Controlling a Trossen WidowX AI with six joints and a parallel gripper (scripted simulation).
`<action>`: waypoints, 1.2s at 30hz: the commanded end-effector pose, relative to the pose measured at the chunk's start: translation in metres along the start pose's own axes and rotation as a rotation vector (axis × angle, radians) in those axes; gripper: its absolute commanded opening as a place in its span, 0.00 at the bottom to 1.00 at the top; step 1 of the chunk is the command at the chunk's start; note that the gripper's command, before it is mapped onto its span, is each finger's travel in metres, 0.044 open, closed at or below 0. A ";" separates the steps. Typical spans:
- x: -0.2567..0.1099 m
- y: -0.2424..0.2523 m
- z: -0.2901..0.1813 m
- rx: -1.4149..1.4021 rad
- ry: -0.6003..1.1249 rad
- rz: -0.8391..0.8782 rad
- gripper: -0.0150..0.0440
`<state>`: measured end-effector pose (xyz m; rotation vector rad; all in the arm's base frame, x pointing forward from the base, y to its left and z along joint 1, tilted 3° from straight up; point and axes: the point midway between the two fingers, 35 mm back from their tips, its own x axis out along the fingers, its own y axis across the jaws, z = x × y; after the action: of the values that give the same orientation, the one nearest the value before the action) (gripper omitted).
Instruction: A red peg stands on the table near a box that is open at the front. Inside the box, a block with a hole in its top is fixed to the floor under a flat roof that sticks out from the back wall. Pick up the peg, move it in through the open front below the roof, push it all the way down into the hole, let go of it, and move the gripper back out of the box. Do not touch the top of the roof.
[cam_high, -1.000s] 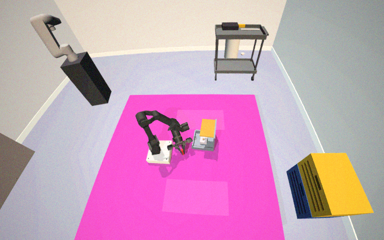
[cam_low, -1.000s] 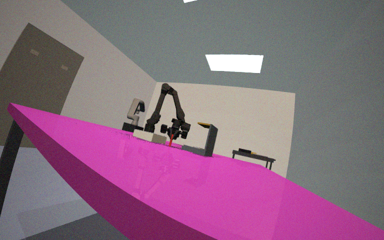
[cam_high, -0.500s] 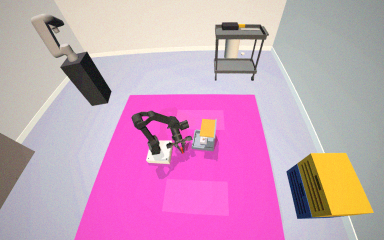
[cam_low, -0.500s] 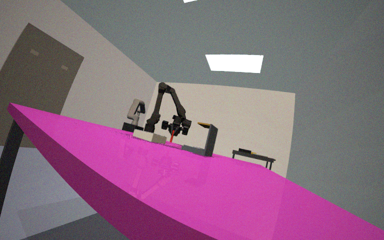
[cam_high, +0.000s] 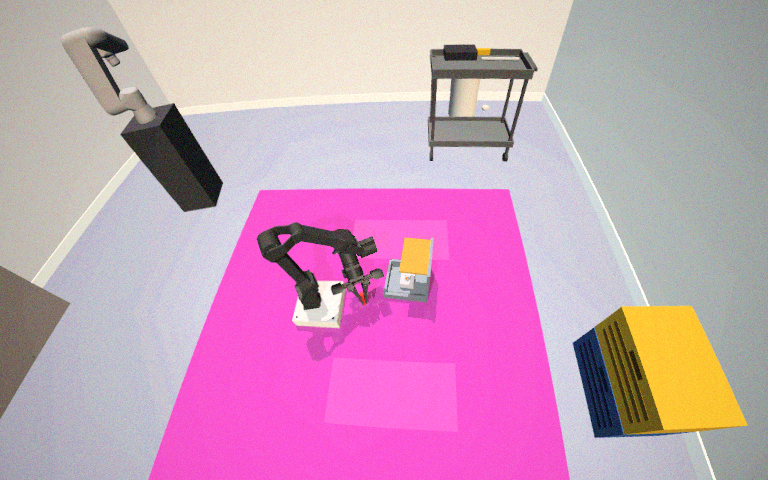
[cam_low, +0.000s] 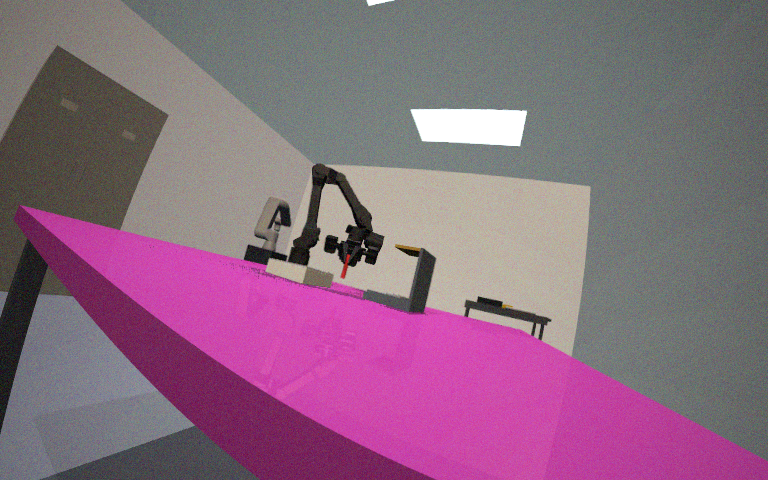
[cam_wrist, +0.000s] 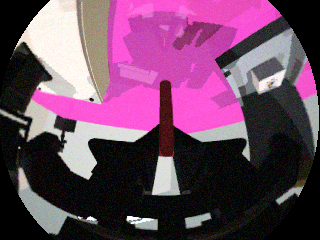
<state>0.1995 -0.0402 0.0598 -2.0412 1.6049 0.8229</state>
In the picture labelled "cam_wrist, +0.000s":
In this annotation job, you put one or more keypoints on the dark red peg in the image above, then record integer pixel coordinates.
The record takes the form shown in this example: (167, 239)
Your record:
(166, 135)

